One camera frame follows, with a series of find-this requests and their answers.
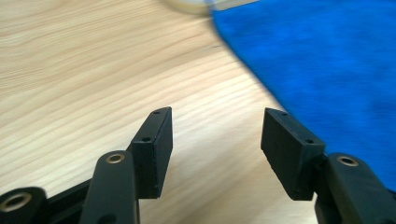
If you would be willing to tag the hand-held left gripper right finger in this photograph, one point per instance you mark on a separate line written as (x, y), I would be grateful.
(289, 152)

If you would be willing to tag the white round object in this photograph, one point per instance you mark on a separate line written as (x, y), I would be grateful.
(190, 5)

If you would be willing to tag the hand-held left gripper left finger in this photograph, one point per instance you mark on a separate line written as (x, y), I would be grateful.
(152, 155)

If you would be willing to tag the blue cloth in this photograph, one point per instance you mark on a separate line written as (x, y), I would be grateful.
(320, 62)

